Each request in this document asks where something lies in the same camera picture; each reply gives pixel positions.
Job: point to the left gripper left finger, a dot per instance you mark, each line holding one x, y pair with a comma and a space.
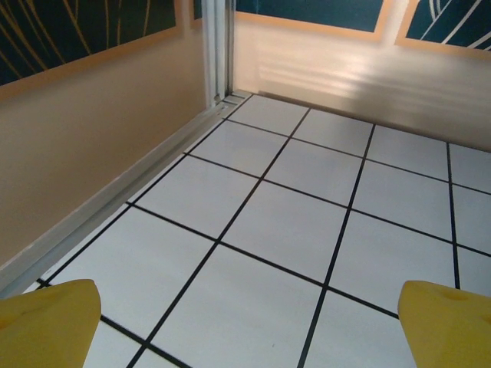
42, 329

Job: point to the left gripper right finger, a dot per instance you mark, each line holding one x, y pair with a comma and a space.
449, 329

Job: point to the aluminium side rail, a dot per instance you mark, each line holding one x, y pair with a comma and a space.
115, 197

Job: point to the aluminium corner post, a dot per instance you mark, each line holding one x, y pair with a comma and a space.
218, 46

